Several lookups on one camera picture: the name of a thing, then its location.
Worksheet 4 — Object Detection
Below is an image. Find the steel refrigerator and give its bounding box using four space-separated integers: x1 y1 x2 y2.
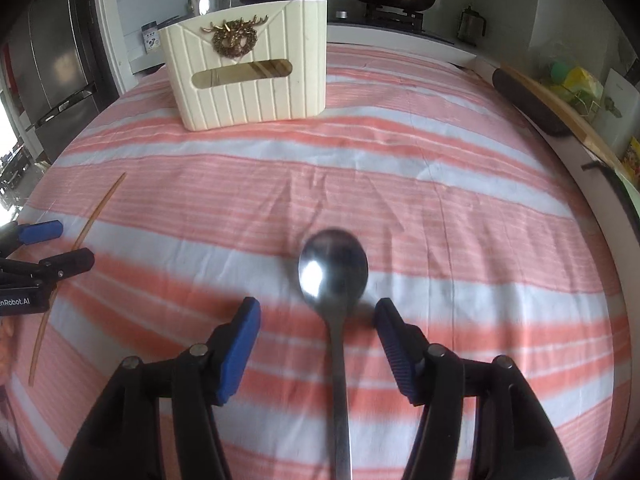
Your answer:
0 0 120 161

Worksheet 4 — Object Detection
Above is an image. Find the wooden cutting board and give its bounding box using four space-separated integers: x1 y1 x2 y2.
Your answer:
500 63 626 176

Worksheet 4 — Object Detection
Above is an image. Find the brown wooden chopstick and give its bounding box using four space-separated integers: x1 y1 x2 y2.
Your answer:
27 172 127 387

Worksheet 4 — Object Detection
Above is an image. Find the gas stove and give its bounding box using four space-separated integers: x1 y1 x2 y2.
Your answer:
327 2 453 43

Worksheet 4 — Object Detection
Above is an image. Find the cream ribbed utensil holder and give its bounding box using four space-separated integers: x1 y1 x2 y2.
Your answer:
157 0 328 132

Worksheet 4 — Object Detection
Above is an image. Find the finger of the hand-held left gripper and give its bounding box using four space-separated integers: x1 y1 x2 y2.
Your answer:
0 220 64 261
0 248 96 282

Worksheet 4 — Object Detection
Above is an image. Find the glass jar with dark lid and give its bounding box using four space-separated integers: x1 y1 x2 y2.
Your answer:
141 21 162 56

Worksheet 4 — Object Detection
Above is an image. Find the metal kettle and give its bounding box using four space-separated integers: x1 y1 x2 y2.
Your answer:
456 5 488 48

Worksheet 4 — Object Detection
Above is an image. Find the dark oblong tray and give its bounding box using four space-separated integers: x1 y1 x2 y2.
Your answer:
492 67 573 137

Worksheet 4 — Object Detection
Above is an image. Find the yellow snack packet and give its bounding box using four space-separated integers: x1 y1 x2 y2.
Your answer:
620 136 640 183

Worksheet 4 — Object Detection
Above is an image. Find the red white striped tablecloth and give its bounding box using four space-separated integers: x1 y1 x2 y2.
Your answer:
10 42 631 480

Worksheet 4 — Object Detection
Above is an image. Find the silver metal spoon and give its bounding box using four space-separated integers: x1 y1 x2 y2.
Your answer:
298 228 370 480

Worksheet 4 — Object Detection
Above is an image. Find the white carton box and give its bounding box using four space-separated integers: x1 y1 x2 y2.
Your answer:
597 67 638 146

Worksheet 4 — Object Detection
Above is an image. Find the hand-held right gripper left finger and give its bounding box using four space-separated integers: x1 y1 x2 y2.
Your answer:
57 297 262 480

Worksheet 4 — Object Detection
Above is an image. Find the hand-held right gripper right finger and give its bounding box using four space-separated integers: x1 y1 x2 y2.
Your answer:
374 298 576 480

